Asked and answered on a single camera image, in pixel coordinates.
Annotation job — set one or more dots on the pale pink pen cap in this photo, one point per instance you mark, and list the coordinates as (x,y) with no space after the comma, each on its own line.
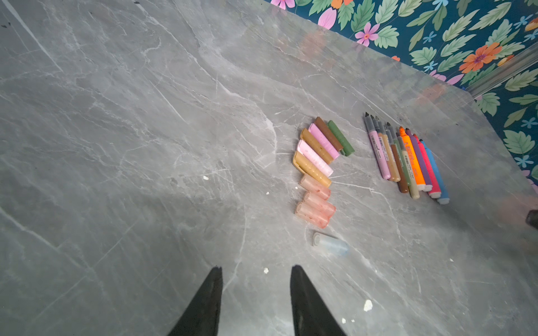
(304,149)

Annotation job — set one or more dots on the translucent highlighter cap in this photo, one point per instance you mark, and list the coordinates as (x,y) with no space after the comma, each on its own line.
(315,187)

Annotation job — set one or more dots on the pink marker pen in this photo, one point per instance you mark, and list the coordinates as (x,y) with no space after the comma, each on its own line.
(435,192)

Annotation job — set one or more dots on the beige marker pen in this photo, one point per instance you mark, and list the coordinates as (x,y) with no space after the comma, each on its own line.
(413,188)

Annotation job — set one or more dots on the translucent purple marker cap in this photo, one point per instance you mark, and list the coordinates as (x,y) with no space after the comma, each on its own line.
(323,206)

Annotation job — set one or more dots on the beige pen cap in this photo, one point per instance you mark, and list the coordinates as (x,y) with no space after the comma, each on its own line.
(306,167)

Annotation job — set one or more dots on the brown pen tan cap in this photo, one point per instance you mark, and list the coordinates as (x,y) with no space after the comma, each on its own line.
(402,184)

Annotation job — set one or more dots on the tan pen lilac cap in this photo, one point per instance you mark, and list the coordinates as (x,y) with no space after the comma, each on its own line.
(391,160)

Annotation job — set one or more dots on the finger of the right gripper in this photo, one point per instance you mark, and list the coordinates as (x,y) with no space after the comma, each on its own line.
(532,218)

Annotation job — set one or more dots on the translucent pink marker cap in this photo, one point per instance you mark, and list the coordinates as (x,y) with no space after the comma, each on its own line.
(312,215)

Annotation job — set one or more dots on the translucent blue marker cap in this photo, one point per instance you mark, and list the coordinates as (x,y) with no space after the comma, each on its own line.
(329,245)

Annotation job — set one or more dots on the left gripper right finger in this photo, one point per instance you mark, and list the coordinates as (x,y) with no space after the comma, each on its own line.
(310,314)

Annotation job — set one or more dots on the orange pen brown cap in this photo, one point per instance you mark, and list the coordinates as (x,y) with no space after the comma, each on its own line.
(379,134)

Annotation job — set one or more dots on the purple marker pen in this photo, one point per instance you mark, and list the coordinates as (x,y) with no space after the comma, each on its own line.
(421,161)

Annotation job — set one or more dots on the blue marker pen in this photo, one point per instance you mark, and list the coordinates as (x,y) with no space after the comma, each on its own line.
(445,198)

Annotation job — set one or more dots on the orange highlighter pen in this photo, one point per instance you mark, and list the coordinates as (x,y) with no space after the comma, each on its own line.
(413,158)

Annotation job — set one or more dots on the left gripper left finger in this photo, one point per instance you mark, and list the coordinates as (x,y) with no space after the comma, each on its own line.
(202,315)

